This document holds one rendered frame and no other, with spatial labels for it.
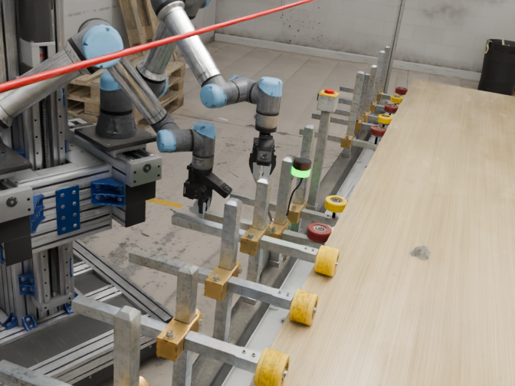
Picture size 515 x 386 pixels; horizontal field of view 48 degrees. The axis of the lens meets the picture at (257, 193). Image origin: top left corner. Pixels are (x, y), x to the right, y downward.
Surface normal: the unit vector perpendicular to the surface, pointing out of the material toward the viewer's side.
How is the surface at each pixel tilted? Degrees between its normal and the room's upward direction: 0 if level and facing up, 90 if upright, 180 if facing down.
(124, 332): 90
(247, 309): 0
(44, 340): 0
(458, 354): 0
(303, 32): 90
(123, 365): 90
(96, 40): 86
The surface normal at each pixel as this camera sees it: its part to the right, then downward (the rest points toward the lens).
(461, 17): -0.25, 0.39
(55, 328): 0.10, -0.90
